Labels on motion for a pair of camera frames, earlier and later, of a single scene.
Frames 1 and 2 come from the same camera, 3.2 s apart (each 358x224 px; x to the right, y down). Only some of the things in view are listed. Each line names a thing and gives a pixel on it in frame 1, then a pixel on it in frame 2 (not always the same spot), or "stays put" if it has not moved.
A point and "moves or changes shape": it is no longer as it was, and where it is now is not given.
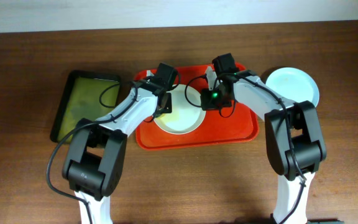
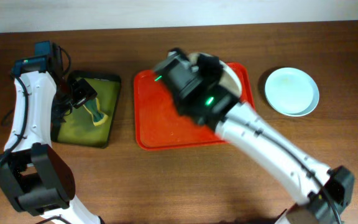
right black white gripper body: x=215 y=99 -> x=196 y=66
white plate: x=186 y=117 moves or changes shape
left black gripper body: x=165 y=106 -> x=81 y=92
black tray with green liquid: x=87 y=95 stays put
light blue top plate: x=293 y=84 stays put
